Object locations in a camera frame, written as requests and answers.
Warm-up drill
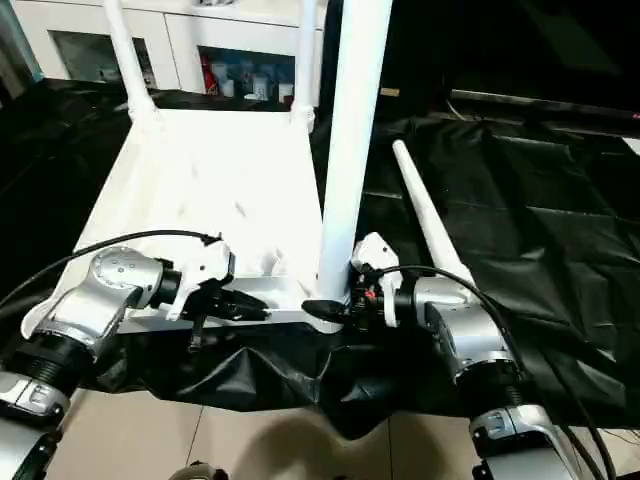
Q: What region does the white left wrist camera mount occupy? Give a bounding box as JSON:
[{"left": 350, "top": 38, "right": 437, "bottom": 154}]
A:
[{"left": 165, "top": 238, "right": 237, "bottom": 321}]

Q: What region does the white plastic table top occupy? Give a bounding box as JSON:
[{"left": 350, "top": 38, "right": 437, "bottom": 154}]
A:
[{"left": 20, "top": 105, "right": 353, "bottom": 337}]

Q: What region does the black plastic mat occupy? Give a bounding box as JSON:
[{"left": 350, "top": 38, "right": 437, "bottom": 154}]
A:
[{"left": 0, "top": 78, "right": 640, "bottom": 441}]

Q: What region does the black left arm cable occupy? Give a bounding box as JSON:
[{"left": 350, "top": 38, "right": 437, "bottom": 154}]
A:
[{"left": 0, "top": 230, "right": 224, "bottom": 311}]

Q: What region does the white glass-door cabinet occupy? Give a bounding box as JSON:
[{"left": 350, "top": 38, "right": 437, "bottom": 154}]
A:
[{"left": 10, "top": 0, "right": 331, "bottom": 107}]

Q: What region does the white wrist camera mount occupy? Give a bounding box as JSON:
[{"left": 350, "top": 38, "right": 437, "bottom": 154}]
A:
[
  {"left": 350, "top": 232, "right": 403, "bottom": 279},
  {"left": 165, "top": 238, "right": 237, "bottom": 321}
]

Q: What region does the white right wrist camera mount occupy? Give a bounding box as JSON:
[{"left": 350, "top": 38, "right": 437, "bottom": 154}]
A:
[{"left": 350, "top": 232, "right": 403, "bottom": 279}]

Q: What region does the dark metal rail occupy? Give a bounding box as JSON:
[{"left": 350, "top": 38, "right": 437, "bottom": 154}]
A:
[{"left": 448, "top": 88, "right": 640, "bottom": 117}]

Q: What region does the white plastic table leg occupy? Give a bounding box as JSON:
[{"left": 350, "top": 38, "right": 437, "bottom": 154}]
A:
[
  {"left": 292, "top": 0, "right": 327, "bottom": 127},
  {"left": 391, "top": 140, "right": 477, "bottom": 289},
  {"left": 103, "top": 0, "right": 163, "bottom": 127},
  {"left": 305, "top": 0, "right": 394, "bottom": 331}
]

